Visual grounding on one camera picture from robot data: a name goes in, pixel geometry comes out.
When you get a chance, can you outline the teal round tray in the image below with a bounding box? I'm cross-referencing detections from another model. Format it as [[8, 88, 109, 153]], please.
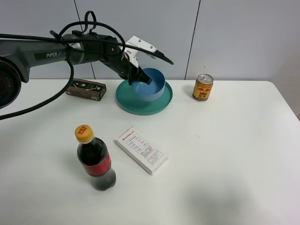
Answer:
[[115, 81, 173, 116]]

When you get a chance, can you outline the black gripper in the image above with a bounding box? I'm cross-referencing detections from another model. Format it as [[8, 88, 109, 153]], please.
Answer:
[[99, 51, 152, 84]]

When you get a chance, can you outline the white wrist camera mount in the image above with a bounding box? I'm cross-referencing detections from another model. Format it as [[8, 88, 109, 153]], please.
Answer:
[[124, 36, 158, 68]]

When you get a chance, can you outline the cola bottle yellow cap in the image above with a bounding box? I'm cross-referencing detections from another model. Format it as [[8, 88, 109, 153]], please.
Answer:
[[75, 125, 116, 191]]

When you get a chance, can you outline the brown cardboard box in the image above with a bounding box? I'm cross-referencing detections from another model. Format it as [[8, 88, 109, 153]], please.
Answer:
[[65, 78, 107, 101]]

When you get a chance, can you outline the gold energy drink can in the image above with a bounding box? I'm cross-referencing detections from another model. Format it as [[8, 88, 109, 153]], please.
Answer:
[[192, 74, 214, 102]]

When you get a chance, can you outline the white paper box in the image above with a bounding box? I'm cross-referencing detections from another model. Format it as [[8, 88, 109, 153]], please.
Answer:
[[116, 127, 168, 175]]

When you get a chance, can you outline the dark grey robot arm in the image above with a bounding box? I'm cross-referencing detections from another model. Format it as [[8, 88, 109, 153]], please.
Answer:
[[0, 31, 152, 108]]

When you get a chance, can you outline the black cable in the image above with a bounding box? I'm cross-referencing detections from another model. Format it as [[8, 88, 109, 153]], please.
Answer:
[[0, 10, 174, 120]]

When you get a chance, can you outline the blue plastic bowl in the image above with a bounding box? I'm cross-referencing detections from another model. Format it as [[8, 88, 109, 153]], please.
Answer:
[[132, 68, 166, 102]]

